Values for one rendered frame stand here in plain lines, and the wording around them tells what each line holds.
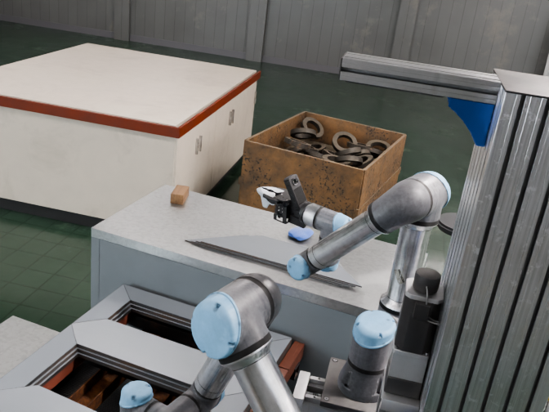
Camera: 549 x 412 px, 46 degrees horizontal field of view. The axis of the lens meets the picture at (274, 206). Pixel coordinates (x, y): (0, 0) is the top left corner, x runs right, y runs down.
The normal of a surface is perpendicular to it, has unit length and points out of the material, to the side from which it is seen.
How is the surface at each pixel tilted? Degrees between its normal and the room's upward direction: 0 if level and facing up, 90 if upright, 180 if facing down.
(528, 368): 90
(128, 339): 0
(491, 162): 90
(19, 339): 0
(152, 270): 90
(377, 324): 8
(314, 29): 90
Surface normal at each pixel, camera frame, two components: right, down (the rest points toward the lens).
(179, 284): -0.36, 0.33
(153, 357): 0.11, -0.91
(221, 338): -0.58, 0.15
